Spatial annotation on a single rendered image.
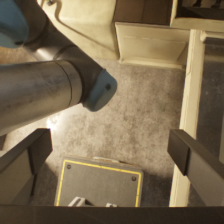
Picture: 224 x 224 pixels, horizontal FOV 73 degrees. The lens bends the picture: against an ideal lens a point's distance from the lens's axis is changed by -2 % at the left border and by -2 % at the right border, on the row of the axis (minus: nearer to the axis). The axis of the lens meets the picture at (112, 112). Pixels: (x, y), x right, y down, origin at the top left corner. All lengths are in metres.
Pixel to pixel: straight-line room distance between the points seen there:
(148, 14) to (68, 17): 0.61
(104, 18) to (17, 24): 1.12
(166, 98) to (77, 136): 1.02
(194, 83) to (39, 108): 0.93
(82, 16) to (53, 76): 1.22
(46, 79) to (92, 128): 1.50
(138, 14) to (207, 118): 0.85
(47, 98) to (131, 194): 1.25
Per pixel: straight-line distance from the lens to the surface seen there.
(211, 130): 0.98
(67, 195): 1.50
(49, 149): 0.17
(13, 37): 0.26
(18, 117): 0.18
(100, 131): 1.66
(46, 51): 0.31
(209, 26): 0.99
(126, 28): 1.34
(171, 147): 0.17
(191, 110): 0.99
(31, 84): 0.19
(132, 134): 1.62
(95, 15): 1.38
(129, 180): 1.35
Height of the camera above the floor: 1.62
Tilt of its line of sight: 79 degrees down
